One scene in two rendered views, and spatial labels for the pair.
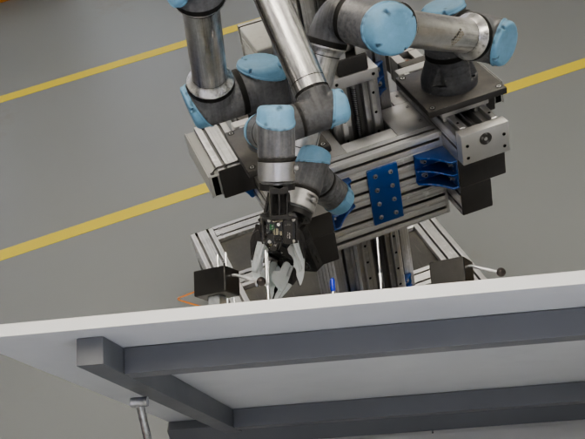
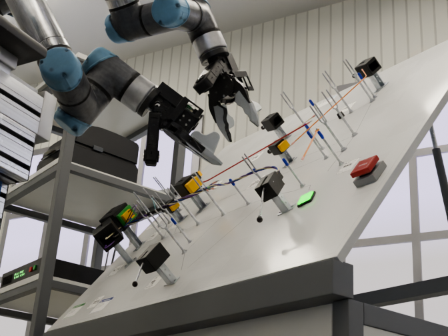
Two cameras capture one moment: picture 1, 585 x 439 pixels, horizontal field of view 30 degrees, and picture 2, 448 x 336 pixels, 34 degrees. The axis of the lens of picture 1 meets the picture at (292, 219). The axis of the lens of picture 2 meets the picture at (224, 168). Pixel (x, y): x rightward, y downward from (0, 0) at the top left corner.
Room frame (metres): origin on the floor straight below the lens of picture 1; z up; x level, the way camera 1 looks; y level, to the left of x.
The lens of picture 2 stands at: (2.87, 1.07, 0.48)
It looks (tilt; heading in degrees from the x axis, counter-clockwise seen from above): 23 degrees up; 223
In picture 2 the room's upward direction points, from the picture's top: 4 degrees clockwise
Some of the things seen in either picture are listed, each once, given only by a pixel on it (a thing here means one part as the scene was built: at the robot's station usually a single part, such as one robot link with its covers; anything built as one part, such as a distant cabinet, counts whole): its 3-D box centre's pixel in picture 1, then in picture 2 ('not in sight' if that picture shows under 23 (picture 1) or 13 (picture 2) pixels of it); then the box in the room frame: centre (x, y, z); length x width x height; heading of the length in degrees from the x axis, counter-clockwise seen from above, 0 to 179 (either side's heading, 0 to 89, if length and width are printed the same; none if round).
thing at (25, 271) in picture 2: not in sight; (64, 284); (1.39, -1.04, 1.09); 0.35 x 0.33 x 0.07; 80
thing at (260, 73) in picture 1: (261, 83); not in sight; (2.41, 0.01, 1.33); 0.13 x 0.12 x 0.14; 104
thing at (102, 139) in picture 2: not in sight; (89, 161); (1.39, -1.00, 1.56); 0.30 x 0.23 x 0.19; 172
